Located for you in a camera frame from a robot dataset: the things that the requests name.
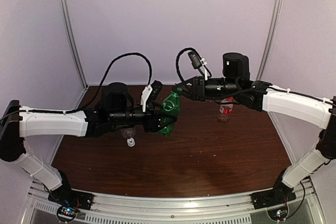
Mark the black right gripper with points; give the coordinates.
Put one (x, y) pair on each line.
(197, 87)

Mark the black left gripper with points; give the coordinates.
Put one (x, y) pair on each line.
(152, 122)

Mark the green plastic bottle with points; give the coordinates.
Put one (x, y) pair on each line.
(171, 106)

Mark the clear plastic bottle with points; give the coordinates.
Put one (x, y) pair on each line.
(129, 132)

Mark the white flip bottle cap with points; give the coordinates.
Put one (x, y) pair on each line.
(130, 142)

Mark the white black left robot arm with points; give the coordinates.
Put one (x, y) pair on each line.
(116, 107)

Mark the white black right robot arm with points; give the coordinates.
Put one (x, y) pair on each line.
(236, 86)

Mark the clear bottle red cap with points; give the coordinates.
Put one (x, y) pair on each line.
(225, 109)

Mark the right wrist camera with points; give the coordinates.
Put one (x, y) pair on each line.
(200, 64)

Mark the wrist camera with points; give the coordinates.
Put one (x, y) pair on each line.
(150, 93)
(200, 64)

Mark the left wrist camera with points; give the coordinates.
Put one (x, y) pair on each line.
(150, 93)

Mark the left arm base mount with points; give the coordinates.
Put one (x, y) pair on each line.
(70, 201)

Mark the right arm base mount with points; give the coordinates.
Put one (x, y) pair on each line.
(275, 200)

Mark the aluminium corner post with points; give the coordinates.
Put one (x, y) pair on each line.
(276, 10)

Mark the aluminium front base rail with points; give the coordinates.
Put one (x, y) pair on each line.
(234, 208)

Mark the left aluminium frame post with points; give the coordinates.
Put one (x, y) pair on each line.
(72, 42)

